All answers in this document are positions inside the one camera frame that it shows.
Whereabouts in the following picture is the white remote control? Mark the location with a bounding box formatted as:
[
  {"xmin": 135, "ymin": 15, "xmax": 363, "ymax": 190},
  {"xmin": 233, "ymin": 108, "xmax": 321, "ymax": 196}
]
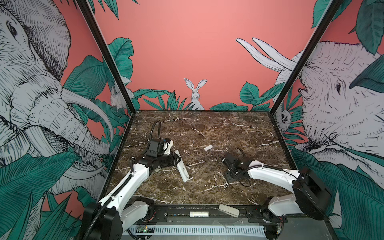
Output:
[{"xmin": 175, "ymin": 150, "xmax": 190, "ymax": 183}]

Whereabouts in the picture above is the white battery cover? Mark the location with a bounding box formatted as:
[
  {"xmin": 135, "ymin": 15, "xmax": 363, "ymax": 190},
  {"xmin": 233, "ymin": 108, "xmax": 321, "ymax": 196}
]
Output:
[{"xmin": 204, "ymin": 145, "xmax": 213, "ymax": 151}]

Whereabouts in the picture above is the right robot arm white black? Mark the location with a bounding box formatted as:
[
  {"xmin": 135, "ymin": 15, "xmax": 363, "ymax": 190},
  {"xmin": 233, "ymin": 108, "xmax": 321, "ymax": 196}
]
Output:
[{"xmin": 222, "ymin": 148, "xmax": 332, "ymax": 222}]

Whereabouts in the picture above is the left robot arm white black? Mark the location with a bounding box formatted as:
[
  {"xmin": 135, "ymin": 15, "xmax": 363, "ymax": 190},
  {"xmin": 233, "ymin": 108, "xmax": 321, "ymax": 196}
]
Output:
[{"xmin": 76, "ymin": 135, "xmax": 190, "ymax": 240}]

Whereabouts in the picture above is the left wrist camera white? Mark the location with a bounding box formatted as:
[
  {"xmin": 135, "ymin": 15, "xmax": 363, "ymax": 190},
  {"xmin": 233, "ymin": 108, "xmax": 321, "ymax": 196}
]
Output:
[{"xmin": 163, "ymin": 138, "xmax": 174, "ymax": 155}]

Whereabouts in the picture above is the grey box on rail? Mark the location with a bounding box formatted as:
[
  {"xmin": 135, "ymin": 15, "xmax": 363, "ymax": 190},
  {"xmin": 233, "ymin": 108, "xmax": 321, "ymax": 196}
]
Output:
[{"xmin": 219, "ymin": 204, "xmax": 240, "ymax": 218}]

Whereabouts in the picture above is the black front mounting rail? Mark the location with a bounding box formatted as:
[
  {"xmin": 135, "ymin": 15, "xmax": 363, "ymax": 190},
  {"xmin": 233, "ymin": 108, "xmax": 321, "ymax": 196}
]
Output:
[{"xmin": 86, "ymin": 204, "xmax": 326, "ymax": 224}]

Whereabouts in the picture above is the white cylinder on rail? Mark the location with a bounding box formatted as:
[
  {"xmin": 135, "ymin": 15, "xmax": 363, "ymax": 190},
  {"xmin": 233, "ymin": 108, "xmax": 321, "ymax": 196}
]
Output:
[{"xmin": 190, "ymin": 211, "xmax": 209, "ymax": 218}]

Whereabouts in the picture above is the white slotted cable duct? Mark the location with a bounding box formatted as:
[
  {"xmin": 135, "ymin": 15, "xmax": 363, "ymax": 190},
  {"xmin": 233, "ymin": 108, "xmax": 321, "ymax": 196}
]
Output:
[{"xmin": 129, "ymin": 225, "xmax": 266, "ymax": 237}]

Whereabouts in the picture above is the black left frame post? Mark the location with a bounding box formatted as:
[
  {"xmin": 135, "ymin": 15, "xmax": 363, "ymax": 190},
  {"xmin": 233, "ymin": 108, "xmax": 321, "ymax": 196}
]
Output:
[{"xmin": 76, "ymin": 0, "xmax": 137, "ymax": 116}]

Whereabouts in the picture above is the black frame post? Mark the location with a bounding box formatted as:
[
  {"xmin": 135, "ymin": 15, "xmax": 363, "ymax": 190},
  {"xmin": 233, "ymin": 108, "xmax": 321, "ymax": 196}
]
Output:
[
  {"xmin": 269, "ymin": 0, "xmax": 343, "ymax": 115},
  {"xmin": 76, "ymin": 0, "xmax": 137, "ymax": 116}
]

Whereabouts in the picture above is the black right frame post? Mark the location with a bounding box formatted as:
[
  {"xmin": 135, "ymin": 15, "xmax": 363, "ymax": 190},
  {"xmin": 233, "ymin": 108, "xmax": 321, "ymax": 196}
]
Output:
[{"xmin": 269, "ymin": 0, "xmax": 343, "ymax": 115}]

